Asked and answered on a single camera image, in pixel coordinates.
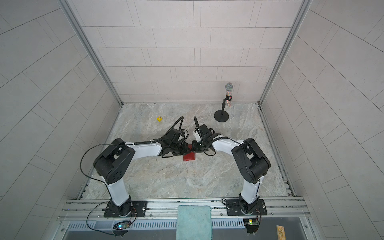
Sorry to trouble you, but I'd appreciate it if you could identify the aluminium mounting rail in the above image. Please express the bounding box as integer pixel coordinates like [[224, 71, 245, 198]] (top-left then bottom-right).
[[55, 197, 311, 221]]

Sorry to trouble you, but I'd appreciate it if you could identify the black microphone stand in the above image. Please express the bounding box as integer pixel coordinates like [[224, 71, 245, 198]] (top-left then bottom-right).
[[214, 83, 234, 123]]

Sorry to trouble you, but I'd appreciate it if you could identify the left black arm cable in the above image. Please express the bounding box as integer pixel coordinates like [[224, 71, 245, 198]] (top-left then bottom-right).
[[79, 116, 185, 236]]

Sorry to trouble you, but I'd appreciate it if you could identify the wooden block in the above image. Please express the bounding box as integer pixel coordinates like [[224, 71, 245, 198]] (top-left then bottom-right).
[[277, 226, 286, 240]]

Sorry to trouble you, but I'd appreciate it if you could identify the teal folded cloth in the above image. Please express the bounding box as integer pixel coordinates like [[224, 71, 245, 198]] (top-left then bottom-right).
[[176, 205, 213, 240]]

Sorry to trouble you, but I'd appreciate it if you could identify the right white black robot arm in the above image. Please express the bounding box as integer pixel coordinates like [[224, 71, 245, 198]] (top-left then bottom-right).
[[192, 122, 271, 216]]

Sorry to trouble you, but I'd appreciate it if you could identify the green circuit board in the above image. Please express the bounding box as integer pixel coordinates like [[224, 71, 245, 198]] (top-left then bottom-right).
[[113, 221, 131, 231], [243, 219, 260, 234]]

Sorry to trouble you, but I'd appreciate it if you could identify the red leather card holder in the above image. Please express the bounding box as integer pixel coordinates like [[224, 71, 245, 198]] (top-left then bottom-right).
[[183, 144, 196, 161]]

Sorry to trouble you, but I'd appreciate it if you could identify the left green circuit board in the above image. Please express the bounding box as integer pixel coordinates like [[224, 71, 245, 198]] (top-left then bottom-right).
[[113, 221, 131, 231]]

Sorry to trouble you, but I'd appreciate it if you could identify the right green circuit board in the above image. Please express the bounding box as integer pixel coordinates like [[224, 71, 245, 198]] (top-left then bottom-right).
[[243, 219, 260, 234]]

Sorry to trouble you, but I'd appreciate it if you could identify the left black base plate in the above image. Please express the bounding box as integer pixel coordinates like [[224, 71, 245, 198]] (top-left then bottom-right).
[[102, 201, 148, 218]]

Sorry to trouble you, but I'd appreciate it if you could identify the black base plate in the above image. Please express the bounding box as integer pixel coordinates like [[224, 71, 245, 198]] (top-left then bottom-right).
[[102, 201, 148, 218], [221, 198, 268, 216]]

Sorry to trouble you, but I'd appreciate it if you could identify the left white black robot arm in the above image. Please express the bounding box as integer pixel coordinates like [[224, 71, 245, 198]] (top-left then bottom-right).
[[94, 129, 191, 217]]

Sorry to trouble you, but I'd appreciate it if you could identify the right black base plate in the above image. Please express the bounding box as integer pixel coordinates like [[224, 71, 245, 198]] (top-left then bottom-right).
[[221, 198, 268, 216]]

